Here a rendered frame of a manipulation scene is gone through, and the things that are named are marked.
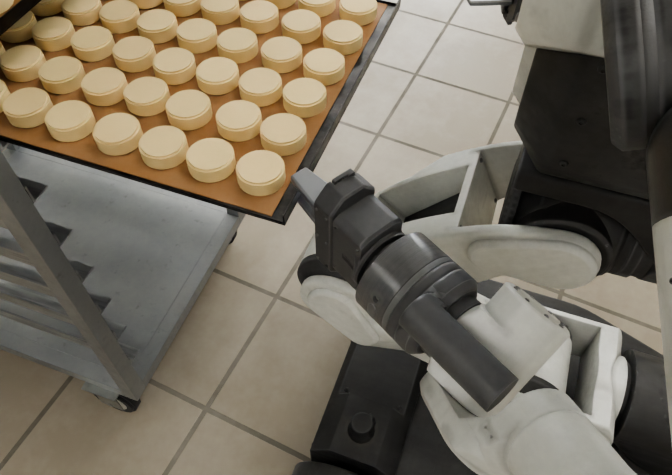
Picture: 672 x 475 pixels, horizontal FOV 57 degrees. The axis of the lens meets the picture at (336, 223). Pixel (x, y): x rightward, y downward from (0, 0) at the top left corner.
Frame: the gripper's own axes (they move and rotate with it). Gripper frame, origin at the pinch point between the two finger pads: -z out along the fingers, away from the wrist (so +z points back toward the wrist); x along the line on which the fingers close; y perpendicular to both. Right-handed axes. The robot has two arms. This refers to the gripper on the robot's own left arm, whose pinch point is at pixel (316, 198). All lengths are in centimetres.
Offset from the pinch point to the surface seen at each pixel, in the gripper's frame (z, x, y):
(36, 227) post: -27.0, -13.2, 23.0
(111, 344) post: -27, -45, 23
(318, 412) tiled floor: -6, -78, -3
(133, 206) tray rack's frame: -67, -63, 2
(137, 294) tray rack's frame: -45, -63, 13
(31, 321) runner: -45, -52, 32
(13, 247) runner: -40, -28, 27
